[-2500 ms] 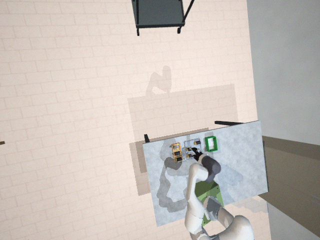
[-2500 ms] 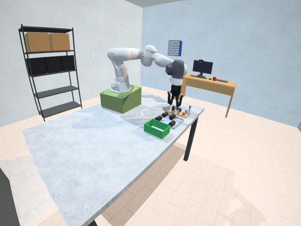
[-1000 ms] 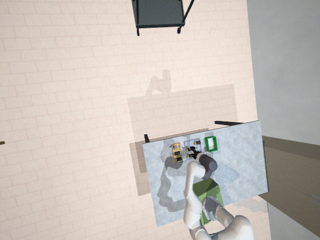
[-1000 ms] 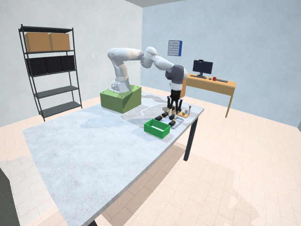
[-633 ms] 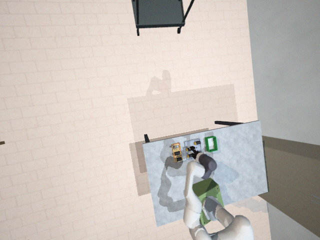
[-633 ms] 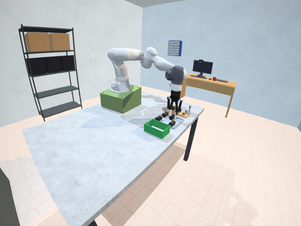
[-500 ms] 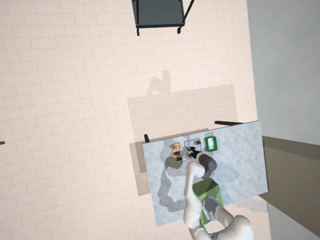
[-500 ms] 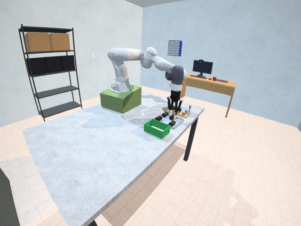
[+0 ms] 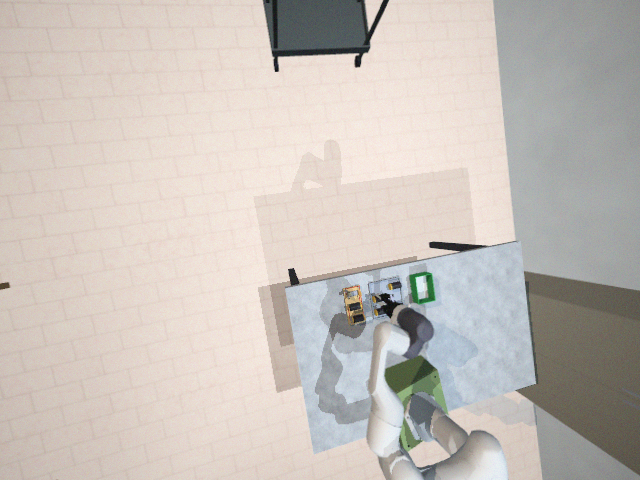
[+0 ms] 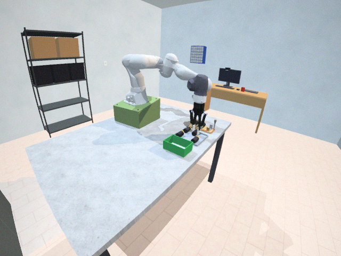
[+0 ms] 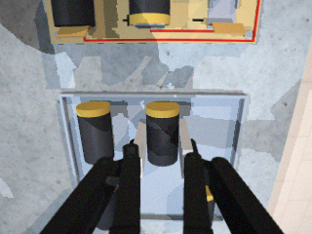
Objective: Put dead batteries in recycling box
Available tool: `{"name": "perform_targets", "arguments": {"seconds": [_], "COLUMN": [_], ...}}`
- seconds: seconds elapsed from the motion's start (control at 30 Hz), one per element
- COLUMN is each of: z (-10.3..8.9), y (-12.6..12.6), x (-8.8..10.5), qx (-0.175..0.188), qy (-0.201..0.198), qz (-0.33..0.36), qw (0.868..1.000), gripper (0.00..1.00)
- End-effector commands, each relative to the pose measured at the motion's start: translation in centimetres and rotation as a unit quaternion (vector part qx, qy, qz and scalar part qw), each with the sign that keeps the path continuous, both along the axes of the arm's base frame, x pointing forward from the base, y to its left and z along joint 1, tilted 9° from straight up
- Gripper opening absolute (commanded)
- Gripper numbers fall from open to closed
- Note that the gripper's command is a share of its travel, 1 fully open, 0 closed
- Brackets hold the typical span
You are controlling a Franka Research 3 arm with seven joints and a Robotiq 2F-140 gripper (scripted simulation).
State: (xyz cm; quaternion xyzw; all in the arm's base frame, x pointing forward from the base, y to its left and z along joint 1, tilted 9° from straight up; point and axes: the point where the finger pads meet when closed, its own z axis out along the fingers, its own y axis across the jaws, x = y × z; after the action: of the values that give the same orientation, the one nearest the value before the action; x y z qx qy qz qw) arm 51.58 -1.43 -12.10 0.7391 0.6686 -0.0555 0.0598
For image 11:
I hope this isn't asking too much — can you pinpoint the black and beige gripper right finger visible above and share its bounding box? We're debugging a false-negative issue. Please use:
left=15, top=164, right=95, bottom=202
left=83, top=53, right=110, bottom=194
left=178, top=119, right=285, bottom=234

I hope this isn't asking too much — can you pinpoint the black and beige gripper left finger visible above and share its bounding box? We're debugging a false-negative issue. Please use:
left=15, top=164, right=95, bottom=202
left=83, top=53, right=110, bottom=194
left=39, top=119, right=147, bottom=234

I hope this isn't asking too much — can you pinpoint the black battery with gold top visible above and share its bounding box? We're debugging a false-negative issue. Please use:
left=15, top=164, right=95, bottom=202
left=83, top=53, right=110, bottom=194
left=145, top=100, right=179, bottom=167
left=129, top=0, right=171, bottom=26
left=206, top=185, right=215, bottom=228
left=76, top=100, right=115, bottom=165
left=97, top=187, right=117, bottom=231
left=51, top=0, right=96, bottom=27

